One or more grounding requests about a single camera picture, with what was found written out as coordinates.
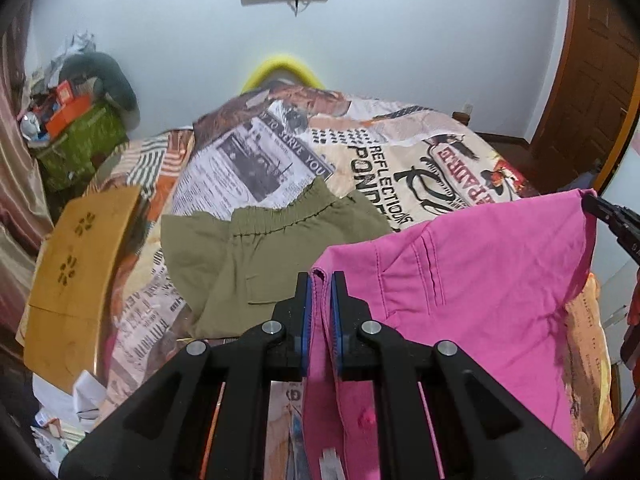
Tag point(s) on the olive green shorts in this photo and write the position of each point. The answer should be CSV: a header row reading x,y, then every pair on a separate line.
x,y
280,240

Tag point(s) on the pink pants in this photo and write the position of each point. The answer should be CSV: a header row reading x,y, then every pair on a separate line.
x,y
475,285

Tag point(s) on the yellow headboard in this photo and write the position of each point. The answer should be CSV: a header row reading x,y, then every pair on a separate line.
x,y
282,66

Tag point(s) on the wooden board with flower cutouts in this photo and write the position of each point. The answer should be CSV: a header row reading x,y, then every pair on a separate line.
x,y
75,280

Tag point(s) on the green cardboard box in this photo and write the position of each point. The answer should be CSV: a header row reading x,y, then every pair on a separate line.
x,y
80,150

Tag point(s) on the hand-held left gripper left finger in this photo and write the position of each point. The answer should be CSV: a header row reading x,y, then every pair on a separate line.
x,y
308,320

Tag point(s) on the orange box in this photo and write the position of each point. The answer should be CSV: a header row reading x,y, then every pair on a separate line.
x,y
67,112

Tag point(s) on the wooden door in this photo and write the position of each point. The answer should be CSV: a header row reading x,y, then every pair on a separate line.
x,y
590,70

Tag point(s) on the striped brown curtain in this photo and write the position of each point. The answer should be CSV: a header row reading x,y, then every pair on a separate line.
x,y
20,195

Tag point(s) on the printed blanket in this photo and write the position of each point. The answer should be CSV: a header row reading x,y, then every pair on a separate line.
x,y
380,140

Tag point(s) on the grey cushion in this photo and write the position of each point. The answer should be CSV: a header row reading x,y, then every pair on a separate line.
x,y
107,72

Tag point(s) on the pile of white papers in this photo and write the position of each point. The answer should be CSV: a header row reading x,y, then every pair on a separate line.
x,y
82,400

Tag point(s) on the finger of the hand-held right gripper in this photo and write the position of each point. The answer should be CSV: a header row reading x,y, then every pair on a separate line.
x,y
612,217

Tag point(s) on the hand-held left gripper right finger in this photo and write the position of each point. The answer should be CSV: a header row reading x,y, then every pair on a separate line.
x,y
336,330

